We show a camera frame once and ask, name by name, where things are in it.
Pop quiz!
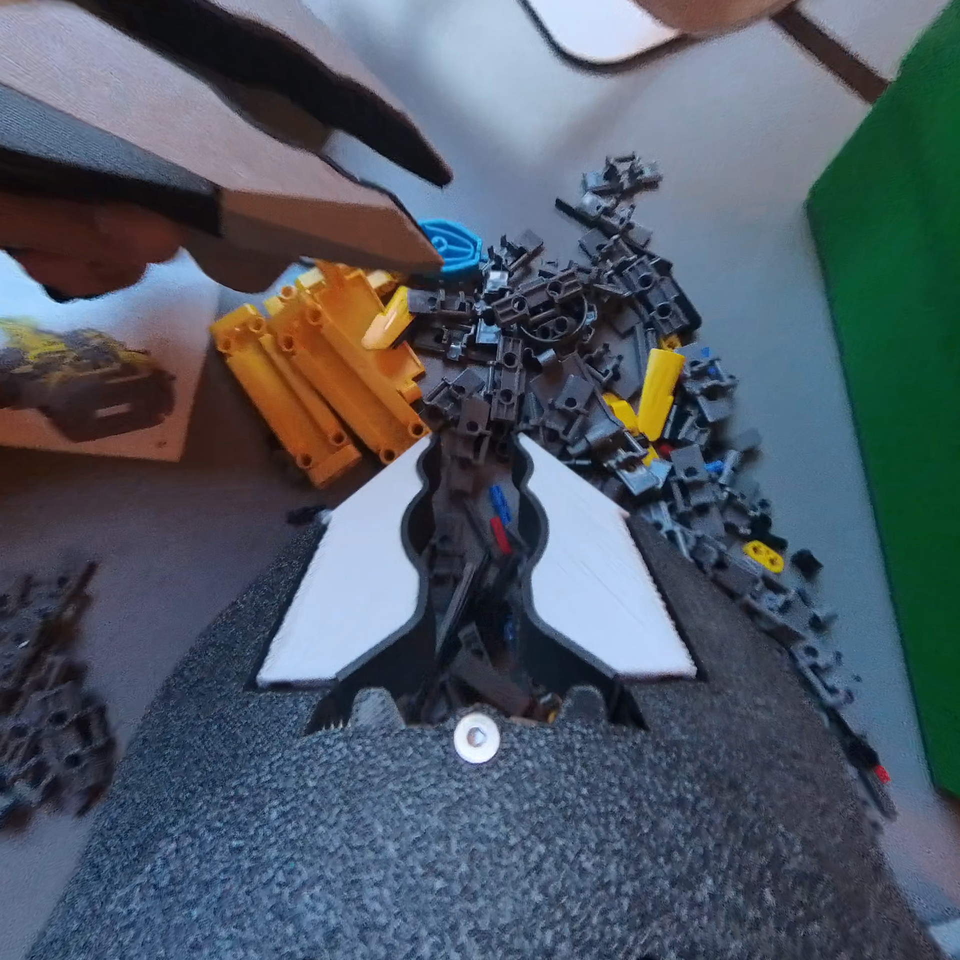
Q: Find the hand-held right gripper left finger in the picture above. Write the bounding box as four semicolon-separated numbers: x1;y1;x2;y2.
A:
257;434;438;690

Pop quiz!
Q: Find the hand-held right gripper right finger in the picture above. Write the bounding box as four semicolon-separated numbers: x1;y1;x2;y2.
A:
515;434;702;685

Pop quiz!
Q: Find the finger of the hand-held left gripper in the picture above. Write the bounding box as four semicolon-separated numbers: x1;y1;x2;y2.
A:
83;0;454;190
0;0;447;294

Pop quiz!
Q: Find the pile of grey brick parts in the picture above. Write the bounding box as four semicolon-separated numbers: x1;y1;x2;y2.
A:
402;150;901;823

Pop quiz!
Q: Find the grey desk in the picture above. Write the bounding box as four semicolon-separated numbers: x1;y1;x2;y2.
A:
0;0;960;931

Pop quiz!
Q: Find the person's left hand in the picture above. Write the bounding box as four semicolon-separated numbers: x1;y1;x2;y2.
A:
0;195;190;301

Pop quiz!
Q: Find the white instruction booklet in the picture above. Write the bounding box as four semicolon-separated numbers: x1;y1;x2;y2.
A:
0;248;222;463

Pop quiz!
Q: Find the yellow brick panel assembly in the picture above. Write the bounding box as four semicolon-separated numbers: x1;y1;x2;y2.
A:
210;263;432;489

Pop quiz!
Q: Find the blue brick separator tool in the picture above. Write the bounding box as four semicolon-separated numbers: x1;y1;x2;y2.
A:
417;219;487;282

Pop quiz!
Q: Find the heap of black track links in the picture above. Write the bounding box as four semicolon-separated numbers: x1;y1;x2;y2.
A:
0;563;118;829

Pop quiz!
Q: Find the wooden document stand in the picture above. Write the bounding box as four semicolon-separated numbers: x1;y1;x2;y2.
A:
518;0;799;72

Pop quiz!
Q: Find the green plastic bin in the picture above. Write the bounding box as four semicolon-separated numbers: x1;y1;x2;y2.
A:
806;0;960;799

